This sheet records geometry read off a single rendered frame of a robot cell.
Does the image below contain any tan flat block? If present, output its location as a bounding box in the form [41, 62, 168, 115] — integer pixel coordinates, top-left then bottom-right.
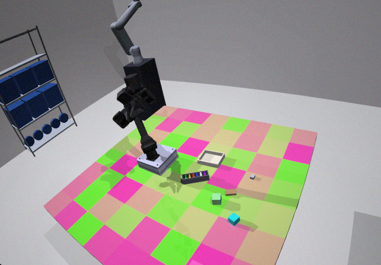
[225, 188, 237, 196]

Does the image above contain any teal cube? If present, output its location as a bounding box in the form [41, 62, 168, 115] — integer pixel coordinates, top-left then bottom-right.
[228, 212, 240, 226]

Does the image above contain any green cube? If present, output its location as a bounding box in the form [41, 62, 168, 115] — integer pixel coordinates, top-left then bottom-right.
[212, 193, 222, 205]

